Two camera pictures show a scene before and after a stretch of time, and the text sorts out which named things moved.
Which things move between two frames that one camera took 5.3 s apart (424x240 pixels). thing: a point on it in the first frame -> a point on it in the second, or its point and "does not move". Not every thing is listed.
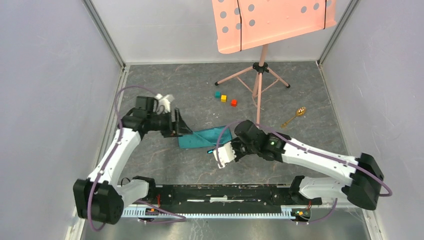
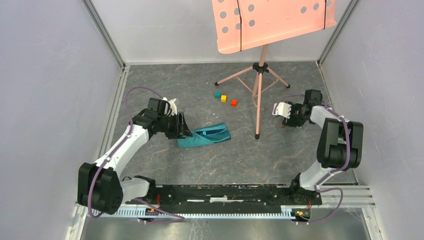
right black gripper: [234, 141] -> [291, 121]
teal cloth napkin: [206, 138] does not move
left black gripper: [181, 127] does not move
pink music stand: [243, 24] does not move
